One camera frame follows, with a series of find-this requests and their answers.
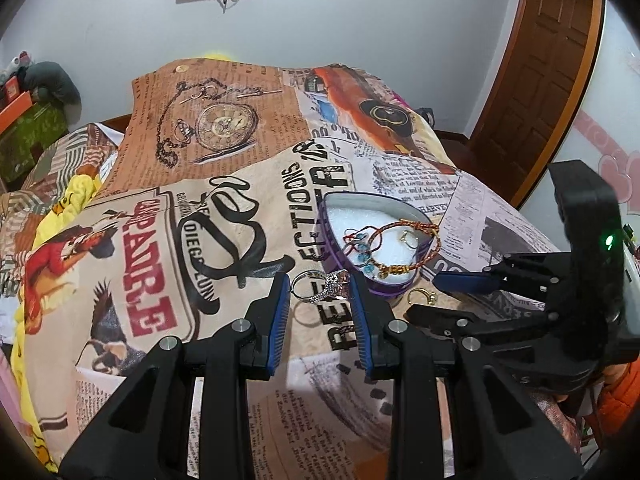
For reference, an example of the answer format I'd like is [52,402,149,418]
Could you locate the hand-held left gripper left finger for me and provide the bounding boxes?
[57,272,292,480]

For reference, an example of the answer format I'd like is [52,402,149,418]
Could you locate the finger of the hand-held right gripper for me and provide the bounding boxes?
[433,252,576,311]
[403,304,559,350]

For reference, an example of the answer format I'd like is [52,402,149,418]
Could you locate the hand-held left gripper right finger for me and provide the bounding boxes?
[348,275,586,480]

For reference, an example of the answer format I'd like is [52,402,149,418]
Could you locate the silver stone ring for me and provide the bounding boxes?
[290,269,352,307]

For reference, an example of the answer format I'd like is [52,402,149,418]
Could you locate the blue bead earring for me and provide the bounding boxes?
[356,232,378,277]
[345,229,370,265]

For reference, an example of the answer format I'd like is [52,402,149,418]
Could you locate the red and gold bracelet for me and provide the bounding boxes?
[369,218,442,281]

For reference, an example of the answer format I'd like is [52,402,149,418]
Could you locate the purple heart-shaped tin box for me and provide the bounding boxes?
[316,191,441,297]

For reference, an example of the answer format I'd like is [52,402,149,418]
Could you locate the person's right forearm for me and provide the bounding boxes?
[592,360,640,441]

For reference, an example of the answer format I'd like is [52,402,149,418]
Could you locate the brown wooden door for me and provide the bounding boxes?
[467,0,607,208]

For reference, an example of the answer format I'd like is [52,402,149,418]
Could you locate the newspaper print blanket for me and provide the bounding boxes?
[0,57,568,480]

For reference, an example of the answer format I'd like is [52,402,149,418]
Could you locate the yellow cartoon blanket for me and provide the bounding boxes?
[10,172,103,466]

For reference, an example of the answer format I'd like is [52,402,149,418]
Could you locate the striped patchwork bed sheet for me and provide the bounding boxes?
[0,122,120,261]

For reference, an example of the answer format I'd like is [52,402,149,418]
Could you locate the orange box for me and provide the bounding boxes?
[0,77,38,133]

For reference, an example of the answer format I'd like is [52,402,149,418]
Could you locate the wooden bed frame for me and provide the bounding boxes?
[95,114,133,136]

